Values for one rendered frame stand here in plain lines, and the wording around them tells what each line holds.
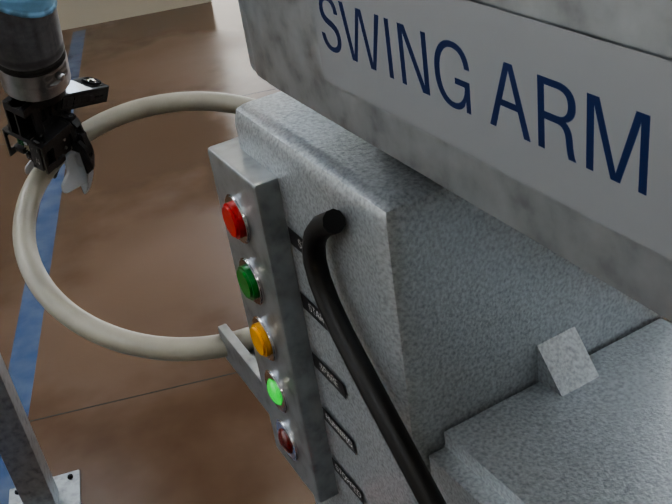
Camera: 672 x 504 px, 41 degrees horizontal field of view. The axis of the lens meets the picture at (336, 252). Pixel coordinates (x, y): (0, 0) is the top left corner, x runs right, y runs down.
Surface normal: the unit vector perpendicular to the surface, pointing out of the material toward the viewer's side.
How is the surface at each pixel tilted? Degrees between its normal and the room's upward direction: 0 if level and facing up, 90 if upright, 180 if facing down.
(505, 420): 4
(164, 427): 0
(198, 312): 0
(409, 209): 67
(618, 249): 90
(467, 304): 90
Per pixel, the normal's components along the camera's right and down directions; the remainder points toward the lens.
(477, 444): -0.17, -0.87
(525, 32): -0.86, 0.36
